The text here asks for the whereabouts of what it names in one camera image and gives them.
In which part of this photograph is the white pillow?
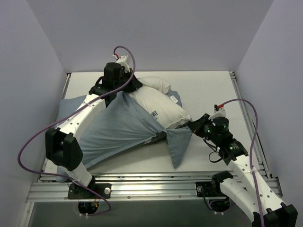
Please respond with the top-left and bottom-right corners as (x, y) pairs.
(129, 77), (191, 129)

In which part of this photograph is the grey striped pillowcase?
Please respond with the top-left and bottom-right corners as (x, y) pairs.
(55, 88), (194, 184)

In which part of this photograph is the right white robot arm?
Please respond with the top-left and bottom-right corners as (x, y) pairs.
(188, 114), (298, 227)

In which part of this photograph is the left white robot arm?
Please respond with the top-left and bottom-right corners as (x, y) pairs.
(45, 57), (142, 198)

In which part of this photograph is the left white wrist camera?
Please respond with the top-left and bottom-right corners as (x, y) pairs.
(113, 54), (130, 73)

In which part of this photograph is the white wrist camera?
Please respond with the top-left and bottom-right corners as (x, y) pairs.
(113, 54), (130, 73)
(212, 104), (226, 118)

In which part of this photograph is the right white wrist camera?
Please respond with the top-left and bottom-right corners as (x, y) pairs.
(212, 104), (226, 118)

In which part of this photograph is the right aluminium side rail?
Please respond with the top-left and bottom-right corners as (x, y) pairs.
(229, 71), (272, 178)

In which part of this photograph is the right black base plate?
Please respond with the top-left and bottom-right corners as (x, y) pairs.
(195, 181), (223, 197)

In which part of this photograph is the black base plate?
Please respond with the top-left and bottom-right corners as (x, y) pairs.
(195, 181), (223, 197)
(67, 183), (111, 200)

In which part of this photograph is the aluminium front rail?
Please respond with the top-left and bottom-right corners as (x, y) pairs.
(26, 175), (284, 203)

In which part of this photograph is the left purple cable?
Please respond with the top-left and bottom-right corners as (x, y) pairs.
(18, 46), (136, 216)

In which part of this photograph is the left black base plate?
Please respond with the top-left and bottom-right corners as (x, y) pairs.
(67, 183), (111, 200)

